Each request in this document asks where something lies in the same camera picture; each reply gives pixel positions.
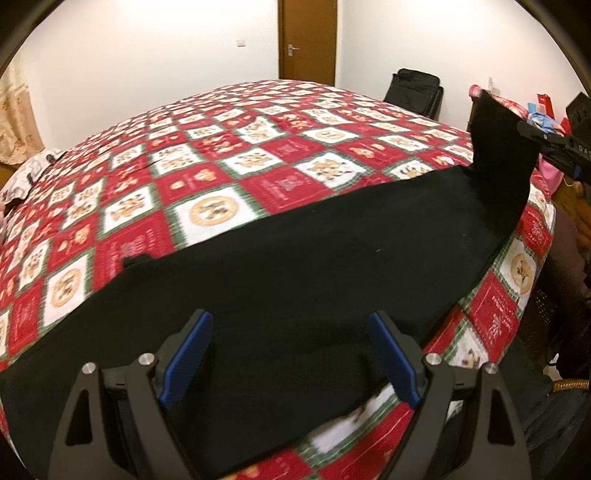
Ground red patterned bedspread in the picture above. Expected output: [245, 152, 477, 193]
[0, 79, 557, 480]

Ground black suitcase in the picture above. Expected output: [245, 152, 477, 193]
[384, 68, 445, 120]

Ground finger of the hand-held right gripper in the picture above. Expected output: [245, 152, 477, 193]
[536, 137, 573, 157]
[517, 120, 565, 139]

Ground white patterned pillow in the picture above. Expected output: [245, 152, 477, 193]
[0, 148, 63, 206]

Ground black pants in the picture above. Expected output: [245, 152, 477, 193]
[0, 90, 543, 480]

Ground person's dark clothing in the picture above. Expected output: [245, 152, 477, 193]
[499, 208, 591, 462]

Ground brown wooden door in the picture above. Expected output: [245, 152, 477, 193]
[277, 0, 339, 86]

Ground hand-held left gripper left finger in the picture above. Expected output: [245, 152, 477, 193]
[46, 309, 214, 480]

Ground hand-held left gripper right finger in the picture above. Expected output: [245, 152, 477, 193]
[368, 310, 525, 480]

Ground pink cloth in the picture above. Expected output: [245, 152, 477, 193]
[538, 154, 563, 186]

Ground blue plastic bag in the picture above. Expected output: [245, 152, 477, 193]
[527, 111, 556, 134]

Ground beige floral curtain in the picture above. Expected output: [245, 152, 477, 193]
[0, 60, 47, 167]

